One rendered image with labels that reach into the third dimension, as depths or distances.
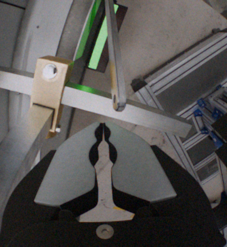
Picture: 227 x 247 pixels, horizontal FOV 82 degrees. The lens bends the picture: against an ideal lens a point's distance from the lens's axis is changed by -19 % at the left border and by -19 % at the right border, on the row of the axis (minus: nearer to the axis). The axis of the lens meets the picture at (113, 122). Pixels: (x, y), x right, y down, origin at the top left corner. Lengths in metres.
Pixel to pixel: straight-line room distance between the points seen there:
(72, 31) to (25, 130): 0.25
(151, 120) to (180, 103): 0.78
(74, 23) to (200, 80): 0.87
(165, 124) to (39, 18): 0.43
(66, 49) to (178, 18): 0.96
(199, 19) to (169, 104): 0.71
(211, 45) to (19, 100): 1.05
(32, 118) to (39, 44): 0.30
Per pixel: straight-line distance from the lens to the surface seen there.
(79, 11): 0.38
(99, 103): 0.25
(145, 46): 1.11
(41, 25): 0.49
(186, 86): 1.02
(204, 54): 1.03
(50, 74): 0.22
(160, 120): 0.28
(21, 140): 0.18
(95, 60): 0.37
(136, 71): 1.11
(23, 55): 0.51
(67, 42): 0.38
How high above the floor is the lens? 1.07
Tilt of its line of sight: 62 degrees down
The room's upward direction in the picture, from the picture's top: 173 degrees clockwise
